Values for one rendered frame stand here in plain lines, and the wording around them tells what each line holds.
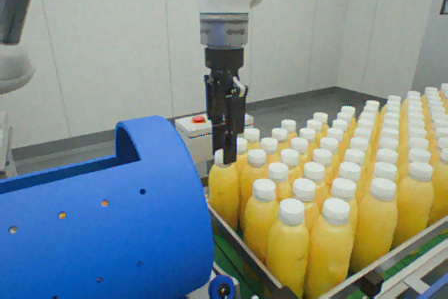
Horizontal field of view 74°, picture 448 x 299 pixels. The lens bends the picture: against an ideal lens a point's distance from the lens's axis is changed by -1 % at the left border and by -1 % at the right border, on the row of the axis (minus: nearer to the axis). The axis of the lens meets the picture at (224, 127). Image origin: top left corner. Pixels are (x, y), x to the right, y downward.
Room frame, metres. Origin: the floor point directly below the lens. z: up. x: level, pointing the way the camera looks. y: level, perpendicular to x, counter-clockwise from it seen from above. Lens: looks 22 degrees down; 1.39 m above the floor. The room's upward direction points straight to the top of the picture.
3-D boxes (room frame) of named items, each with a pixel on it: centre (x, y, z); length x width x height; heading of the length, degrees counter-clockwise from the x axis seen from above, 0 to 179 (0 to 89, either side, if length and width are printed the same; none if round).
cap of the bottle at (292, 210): (0.39, -0.11, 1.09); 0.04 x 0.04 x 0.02
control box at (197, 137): (0.79, 0.03, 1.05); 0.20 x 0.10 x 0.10; 120
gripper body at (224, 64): (0.58, 0.00, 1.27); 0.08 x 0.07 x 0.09; 30
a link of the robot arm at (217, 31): (0.58, 0.00, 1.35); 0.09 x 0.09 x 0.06
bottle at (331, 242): (0.39, -0.18, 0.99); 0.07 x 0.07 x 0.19
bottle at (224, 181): (0.58, 0.00, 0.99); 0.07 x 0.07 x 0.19
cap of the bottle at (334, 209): (0.39, -0.18, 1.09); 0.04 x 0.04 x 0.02
